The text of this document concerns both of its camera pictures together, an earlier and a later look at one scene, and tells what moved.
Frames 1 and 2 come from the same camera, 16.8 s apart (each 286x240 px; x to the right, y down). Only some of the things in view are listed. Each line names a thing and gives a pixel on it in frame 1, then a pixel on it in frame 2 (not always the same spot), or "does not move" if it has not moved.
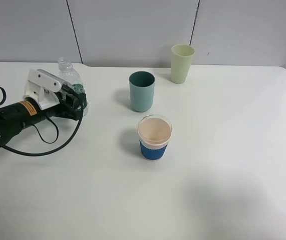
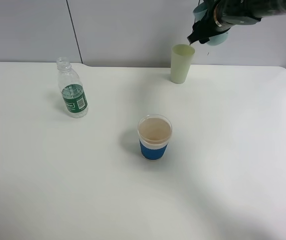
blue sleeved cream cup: x=154 y=132 does not move
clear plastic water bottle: x=70 y=77 does not move
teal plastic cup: x=141 y=84 → x=199 y=12
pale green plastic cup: x=182 y=55 does not move
